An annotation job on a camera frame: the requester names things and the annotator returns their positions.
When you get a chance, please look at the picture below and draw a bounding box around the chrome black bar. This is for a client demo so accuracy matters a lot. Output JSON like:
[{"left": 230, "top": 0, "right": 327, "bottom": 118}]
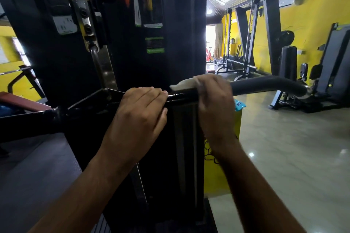
[{"left": 0, "top": 75, "right": 312, "bottom": 143}]

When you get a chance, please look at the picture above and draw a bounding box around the maroon bench pad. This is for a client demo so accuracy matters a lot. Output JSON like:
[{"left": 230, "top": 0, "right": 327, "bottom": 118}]
[{"left": 0, "top": 91, "right": 53, "bottom": 112}]

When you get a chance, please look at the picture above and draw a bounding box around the blue wet wipes pack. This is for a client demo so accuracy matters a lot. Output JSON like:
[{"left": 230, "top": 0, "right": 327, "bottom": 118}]
[{"left": 234, "top": 99, "right": 247, "bottom": 112}]

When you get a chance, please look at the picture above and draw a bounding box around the person's left hand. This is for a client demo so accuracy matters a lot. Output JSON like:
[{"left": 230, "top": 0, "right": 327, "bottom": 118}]
[{"left": 100, "top": 87, "right": 169, "bottom": 171}]

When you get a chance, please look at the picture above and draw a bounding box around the black smith machine rack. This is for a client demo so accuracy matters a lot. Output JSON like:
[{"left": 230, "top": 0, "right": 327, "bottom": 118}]
[{"left": 214, "top": 0, "right": 284, "bottom": 81}]

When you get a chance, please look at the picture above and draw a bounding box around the black weight machine frame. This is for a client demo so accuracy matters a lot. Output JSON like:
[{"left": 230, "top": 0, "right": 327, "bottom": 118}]
[{"left": 0, "top": 0, "right": 219, "bottom": 233}]

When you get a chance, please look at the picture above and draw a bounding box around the person's left forearm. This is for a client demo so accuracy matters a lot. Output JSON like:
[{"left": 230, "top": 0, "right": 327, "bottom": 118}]
[{"left": 27, "top": 153, "right": 137, "bottom": 233}]

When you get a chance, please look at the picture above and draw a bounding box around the green warning label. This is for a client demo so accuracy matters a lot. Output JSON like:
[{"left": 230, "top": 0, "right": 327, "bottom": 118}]
[{"left": 145, "top": 36, "right": 166, "bottom": 54}]

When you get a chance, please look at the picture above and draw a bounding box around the dark shrouded seated machine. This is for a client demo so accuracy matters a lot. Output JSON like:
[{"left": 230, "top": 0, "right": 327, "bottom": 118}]
[{"left": 299, "top": 22, "right": 350, "bottom": 113}]

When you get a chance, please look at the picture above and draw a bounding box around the steel cable end bracket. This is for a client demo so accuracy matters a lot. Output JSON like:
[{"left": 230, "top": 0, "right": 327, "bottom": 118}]
[{"left": 72, "top": 0, "right": 98, "bottom": 52}]

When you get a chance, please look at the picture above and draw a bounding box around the black orange bench press rack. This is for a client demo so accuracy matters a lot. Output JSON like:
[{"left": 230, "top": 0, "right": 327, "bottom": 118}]
[{"left": 7, "top": 65, "right": 46, "bottom": 100}]

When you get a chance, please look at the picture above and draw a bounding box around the white cleaning wipe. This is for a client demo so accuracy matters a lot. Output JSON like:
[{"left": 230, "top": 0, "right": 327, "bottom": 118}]
[{"left": 169, "top": 76, "right": 202, "bottom": 91}]

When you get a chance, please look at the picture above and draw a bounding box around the person's right hand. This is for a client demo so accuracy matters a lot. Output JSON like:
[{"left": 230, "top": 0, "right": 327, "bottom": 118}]
[{"left": 192, "top": 74, "right": 242, "bottom": 157}]

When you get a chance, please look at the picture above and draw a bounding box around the black round weight plate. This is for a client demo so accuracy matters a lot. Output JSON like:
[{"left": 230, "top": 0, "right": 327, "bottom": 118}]
[{"left": 276, "top": 31, "right": 295, "bottom": 48}]

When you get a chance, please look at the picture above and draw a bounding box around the beige door curtain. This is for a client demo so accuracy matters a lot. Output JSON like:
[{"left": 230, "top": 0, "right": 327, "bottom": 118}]
[{"left": 213, "top": 24, "right": 223, "bottom": 59}]

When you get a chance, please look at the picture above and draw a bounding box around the person's right forearm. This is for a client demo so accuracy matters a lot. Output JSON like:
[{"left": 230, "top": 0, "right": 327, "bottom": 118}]
[{"left": 216, "top": 142, "right": 307, "bottom": 233}]

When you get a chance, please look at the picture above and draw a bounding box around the yellow wooden plyo box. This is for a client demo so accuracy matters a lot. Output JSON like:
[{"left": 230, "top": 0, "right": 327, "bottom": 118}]
[{"left": 203, "top": 107, "right": 243, "bottom": 198}]

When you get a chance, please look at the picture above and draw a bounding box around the white placard green edge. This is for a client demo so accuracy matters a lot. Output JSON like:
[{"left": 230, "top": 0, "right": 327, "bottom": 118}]
[{"left": 52, "top": 16, "right": 78, "bottom": 35}]

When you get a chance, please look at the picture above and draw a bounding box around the chrome barbell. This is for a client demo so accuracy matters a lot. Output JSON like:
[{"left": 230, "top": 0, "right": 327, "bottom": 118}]
[{"left": 0, "top": 67, "right": 31, "bottom": 76}]

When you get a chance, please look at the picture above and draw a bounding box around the blue exercise ball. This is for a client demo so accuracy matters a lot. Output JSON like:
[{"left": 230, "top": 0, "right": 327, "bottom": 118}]
[{"left": 0, "top": 104, "right": 20, "bottom": 117}]

